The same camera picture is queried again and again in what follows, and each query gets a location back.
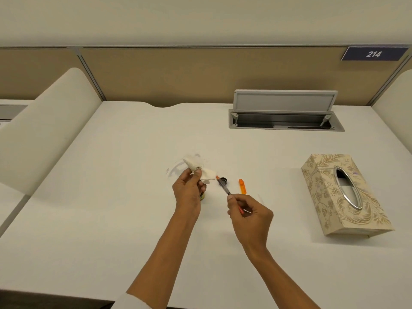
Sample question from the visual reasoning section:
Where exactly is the grey metal partition post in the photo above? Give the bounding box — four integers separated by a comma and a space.
367, 47, 412, 107
75, 46, 107, 101

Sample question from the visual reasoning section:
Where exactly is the wide tan partition panel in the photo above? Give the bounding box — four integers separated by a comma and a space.
80, 46, 412, 108

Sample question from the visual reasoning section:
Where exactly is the white sleeve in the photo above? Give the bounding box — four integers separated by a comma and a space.
111, 293, 168, 309

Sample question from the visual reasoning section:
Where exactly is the neighbouring desk cable tray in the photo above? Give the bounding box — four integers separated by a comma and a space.
0, 104, 30, 122

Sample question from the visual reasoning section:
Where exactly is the person's right hand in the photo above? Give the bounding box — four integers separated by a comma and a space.
227, 194, 274, 258

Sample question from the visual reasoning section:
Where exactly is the blue desk number sign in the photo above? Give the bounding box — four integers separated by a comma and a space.
341, 46, 410, 61

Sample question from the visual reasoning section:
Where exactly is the orange and black pen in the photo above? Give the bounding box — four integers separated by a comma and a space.
216, 176, 245, 217

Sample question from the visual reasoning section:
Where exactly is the person's right forearm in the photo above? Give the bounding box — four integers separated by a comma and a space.
245, 248, 321, 309

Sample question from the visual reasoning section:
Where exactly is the white curved desk divider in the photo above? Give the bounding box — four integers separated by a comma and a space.
371, 69, 412, 140
0, 67, 103, 196

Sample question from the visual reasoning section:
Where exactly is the grey cable tray lid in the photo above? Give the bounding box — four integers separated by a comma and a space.
232, 89, 339, 114

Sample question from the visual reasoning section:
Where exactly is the person's left hand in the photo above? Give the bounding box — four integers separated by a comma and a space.
173, 168, 207, 221

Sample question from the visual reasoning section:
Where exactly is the white tissue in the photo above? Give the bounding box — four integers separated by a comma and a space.
183, 156, 218, 185

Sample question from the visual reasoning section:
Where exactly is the floral beige tissue box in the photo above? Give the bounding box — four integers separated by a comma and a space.
301, 154, 395, 238

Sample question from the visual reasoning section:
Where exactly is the grey desk cable tray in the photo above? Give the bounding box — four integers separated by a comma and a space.
228, 109, 345, 132

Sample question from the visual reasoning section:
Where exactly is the person's left forearm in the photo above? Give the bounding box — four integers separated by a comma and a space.
126, 213, 201, 303

